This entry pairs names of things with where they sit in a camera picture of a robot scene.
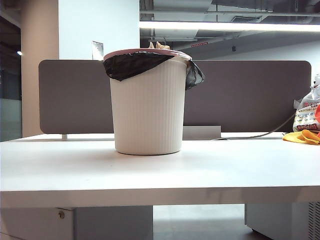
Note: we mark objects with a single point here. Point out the long ceiling light strip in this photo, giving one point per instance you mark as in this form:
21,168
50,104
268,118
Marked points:
225,26

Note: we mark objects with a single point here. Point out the clear printed snack bag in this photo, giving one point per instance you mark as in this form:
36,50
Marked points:
306,117

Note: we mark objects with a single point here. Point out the dark grey desk partition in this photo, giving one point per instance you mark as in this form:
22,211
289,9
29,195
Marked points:
75,100

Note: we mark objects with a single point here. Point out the orange cloth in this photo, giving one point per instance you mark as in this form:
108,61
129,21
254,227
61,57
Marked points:
318,110

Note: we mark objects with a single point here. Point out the white under-desk drawer cabinet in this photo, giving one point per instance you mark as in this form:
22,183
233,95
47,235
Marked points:
112,222

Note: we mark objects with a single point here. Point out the ceiling air vent grille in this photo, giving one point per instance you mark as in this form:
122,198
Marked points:
246,18

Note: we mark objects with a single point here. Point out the small paper sign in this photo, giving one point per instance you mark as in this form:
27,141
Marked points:
97,50

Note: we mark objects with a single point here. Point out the white ribbed trash can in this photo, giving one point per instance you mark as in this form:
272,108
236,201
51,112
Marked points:
150,112

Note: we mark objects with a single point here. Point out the yellow cloth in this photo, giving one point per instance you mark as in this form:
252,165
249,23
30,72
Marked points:
295,137

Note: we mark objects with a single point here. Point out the layered brown paper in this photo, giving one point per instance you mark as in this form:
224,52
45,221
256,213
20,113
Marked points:
162,46

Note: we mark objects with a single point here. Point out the pale crumpled tissue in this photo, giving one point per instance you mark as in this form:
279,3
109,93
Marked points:
151,45

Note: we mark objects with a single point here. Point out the black plastic trash bag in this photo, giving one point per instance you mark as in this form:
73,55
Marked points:
130,65

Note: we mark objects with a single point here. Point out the white partition bracket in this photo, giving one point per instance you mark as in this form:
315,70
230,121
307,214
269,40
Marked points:
64,136

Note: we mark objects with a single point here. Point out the round silver drawer lock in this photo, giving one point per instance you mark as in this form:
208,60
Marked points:
61,214

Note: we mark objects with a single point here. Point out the small red label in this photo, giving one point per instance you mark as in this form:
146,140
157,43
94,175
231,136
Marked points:
199,44

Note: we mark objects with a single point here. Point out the white floor cabinet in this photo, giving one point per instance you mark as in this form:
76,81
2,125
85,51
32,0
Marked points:
275,220

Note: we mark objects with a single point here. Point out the small black ceiling device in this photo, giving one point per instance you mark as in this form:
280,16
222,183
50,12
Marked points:
233,48

